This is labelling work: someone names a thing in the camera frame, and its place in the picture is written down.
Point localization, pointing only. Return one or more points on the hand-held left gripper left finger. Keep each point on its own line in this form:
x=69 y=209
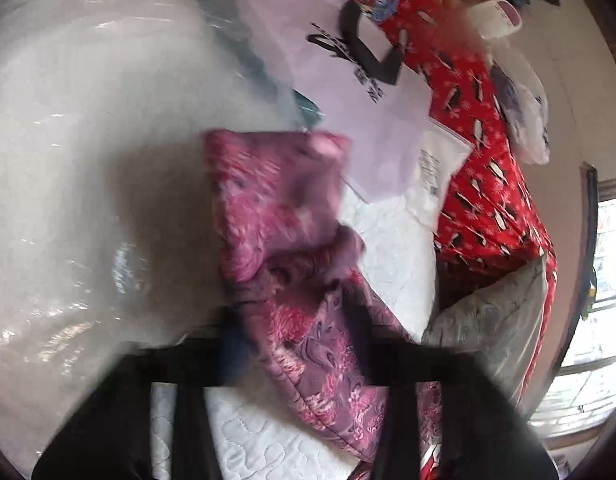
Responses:
x=188 y=366

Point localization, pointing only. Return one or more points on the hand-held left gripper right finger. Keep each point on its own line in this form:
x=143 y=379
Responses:
x=438 y=367

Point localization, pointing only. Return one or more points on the purple floral fleece garment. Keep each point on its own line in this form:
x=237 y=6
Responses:
x=288 y=260

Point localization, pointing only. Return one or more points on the grey floral pillow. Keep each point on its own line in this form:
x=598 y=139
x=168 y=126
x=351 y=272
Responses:
x=488 y=325

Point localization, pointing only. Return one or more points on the white quilted bedspread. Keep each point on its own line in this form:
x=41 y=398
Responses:
x=388 y=240

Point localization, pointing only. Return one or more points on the window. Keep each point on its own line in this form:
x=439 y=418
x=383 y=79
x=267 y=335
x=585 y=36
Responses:
x=603 y=310

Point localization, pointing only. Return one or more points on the white flat package with label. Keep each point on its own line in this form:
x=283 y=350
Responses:
x=440 y=160

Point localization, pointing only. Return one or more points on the large clear plastic bag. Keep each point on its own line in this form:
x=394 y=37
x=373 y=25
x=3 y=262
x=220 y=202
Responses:
x=88 y=160

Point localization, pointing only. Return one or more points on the lavender tote bag black print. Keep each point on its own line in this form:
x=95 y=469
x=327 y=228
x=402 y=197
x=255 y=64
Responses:
x=348 y=125

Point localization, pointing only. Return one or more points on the red penguin print blanket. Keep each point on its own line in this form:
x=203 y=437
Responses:
x=478 y=110

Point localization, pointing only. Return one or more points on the white plastic bag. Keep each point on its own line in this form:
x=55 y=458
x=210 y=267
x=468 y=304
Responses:
x=528 y=110

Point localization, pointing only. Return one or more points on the white pink container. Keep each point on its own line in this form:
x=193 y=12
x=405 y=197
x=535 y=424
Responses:
x=498 y=17

